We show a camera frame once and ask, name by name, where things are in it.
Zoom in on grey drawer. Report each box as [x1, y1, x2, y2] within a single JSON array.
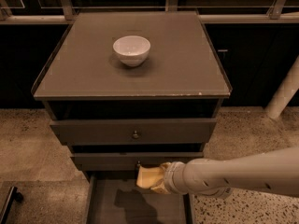
[[50, 119, 216, 146], [71, 152, 204, 171], [83, 171, 195, 224]]

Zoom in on grey middle drawer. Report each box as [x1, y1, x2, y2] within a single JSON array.
[[71, 152, 204, 171]]

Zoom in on yellow sponge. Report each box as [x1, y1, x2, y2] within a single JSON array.
[[136, 167, 164, 189]]

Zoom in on grey bottom drawer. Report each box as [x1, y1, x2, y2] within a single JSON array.
[[83, 171, 195, 224]]

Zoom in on white ceramic bowl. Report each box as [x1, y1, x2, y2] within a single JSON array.
[[113, 35, 151, 67]]

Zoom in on white cylindrical post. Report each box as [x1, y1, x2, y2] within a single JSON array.
[[265, 56, 299, 119]]

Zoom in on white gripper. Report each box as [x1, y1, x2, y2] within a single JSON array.
[[150, 161, 189, 195]]

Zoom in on grey top drawer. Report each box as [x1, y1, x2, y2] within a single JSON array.
[[50, 119, 216, 146]]

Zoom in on metal railing frame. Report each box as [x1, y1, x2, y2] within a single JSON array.
[[0, 0, 299, 24]]

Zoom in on grey drawer cabinet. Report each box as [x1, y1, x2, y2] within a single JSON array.
[[30, 10, 233, 179]]

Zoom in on brass top drawer knob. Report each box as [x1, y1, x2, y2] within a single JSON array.
[[132, 131, 140, 139]]

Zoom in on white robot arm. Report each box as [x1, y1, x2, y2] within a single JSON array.
[[150, 147, 299, 198]]

